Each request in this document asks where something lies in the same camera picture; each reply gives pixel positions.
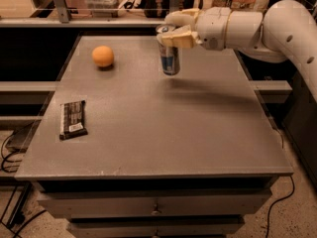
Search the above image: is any dark wrapped snack bar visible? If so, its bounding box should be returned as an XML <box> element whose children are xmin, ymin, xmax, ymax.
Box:
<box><xmin>59</xmin><ymin>100</ymin><xmax>88</xmax><ymax>141</ymax></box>

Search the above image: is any black floor cable right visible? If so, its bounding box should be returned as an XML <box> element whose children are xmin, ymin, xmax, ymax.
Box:
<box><xmin>264</xmin><ymin>176</ymin><xmax>296</xmax><ymax>238</ymax></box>

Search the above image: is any silver redbull can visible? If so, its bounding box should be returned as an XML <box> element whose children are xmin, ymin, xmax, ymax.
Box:
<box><xmin>156</xmin><ymin>24</ymin><xmax>180</xmax><ymax>75</ymax></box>

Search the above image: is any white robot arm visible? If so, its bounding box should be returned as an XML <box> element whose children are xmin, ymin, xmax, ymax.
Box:
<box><xmin>158</xmin><ymin>0</ymin><xmax>317</xmax><ymax>100</ymax></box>

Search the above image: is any round drawer knob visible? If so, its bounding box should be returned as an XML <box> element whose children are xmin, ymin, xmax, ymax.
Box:
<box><xmin>151</xmin><ymin>208</ymin><xmax>161</xmax><ymax>216</ymax></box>

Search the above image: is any grey drawer cabinet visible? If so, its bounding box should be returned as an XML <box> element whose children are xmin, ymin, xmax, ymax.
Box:
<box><xmin>17</xmin><ymin>36</ymin><xmax>292</xmax><ymax>238</ymax></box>

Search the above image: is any metal shelf rail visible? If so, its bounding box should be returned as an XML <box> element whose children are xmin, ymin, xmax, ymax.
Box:
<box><xmin>0</xmin><ymin>0</ymin><xmax>310</xmax><ymax>29</ymax></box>

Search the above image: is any orange fruit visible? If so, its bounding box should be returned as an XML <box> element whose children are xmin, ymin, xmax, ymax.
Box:
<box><xmin>92</xmin><ymin>46</ymin><xmax>114</xmax><ymax>67</ymax></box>

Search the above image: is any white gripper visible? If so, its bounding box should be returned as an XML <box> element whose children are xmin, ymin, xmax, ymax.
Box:
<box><xmin>160</xmin><ymin>7</ymin><xmax>231</xmax><ymax>51</ymax></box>

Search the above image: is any black floor cables left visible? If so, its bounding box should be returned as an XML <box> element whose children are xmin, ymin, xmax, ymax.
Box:
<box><xmin>0</xmin><ymin>122</ymin><xmax>48</xmax><ymax>238</ymax></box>

